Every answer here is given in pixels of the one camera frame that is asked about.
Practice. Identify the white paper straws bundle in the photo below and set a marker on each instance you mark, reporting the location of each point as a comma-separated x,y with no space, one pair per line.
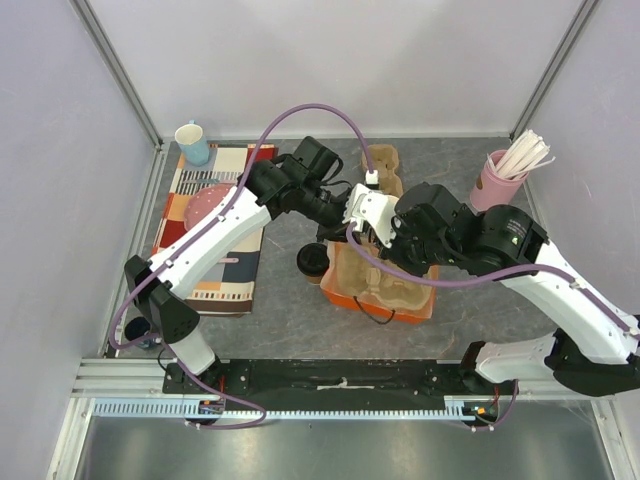
527,153

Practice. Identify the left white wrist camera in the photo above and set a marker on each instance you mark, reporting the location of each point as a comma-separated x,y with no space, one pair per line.
358,192

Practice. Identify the brown cardboard cup carrier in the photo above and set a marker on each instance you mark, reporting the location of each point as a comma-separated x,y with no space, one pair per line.
390,290

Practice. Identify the colourful patchwork placemat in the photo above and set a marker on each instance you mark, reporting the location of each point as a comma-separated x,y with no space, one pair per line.
227,289

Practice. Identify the pink polka dot plate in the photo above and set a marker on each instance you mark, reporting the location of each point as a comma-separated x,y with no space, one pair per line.
203,202

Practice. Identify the slotted cable duct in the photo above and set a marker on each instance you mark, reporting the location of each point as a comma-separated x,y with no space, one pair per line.
197,410

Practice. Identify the brown paper coffee cup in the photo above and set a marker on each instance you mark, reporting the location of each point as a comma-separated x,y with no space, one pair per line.
314,279

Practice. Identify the lower brown cup carrier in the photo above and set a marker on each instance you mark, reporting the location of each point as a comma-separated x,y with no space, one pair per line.
386,161

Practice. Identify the orange paper bag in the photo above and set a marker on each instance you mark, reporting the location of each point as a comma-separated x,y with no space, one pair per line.
380,295

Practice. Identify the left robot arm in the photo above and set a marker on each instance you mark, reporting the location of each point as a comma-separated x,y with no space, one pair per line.
160,286

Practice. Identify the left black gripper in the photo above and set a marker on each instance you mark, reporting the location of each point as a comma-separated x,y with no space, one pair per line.
338,230

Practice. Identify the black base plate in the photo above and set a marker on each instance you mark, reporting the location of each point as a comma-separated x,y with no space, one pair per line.
347,385

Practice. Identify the pink straw holder cup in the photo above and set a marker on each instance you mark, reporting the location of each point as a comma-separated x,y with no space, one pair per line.
490,189

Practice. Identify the light blue mug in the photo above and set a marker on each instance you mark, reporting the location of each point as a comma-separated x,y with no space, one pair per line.
193,144

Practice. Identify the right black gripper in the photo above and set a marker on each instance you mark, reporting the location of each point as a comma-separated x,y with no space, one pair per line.
401,255

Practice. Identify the dark blue mug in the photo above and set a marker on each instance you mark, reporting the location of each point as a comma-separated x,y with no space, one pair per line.
136,330

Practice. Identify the black coffee cup lid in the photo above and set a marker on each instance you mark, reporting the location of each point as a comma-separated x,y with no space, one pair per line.
312,259

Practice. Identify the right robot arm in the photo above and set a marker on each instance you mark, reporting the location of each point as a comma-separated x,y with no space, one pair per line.
594,350

